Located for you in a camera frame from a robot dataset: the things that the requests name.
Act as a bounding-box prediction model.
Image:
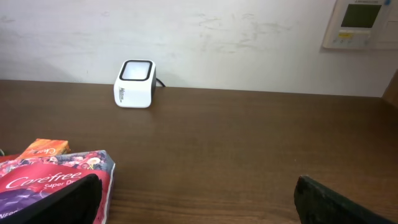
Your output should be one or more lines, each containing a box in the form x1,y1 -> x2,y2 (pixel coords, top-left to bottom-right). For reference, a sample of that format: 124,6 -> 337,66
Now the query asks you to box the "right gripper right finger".
294,175 -> 394,224

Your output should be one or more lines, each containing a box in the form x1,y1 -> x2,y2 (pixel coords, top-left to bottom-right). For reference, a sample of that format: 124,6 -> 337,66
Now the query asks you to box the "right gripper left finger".
1,174 -> 103,224

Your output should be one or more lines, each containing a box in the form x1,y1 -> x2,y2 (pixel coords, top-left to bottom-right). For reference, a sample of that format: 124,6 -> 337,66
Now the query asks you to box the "red purple Carefree pad pack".
1,151 -> 116,224

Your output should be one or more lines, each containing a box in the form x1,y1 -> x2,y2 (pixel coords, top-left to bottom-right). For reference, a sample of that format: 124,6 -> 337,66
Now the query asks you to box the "small orange box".
17,139 -> 71,159

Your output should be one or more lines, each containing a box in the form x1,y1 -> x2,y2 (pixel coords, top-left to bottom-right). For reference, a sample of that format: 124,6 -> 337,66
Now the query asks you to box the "red Nescafe coffee sachet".
0,154 -> 19,163

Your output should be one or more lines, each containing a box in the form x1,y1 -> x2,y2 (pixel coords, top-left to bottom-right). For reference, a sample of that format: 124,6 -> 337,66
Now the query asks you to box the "white barcode scanner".
113,59 -> 157,108

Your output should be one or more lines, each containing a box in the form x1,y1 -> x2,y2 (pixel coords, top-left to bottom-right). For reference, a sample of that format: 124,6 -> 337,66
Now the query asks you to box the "white wall control panel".
322,0 -> 397,50

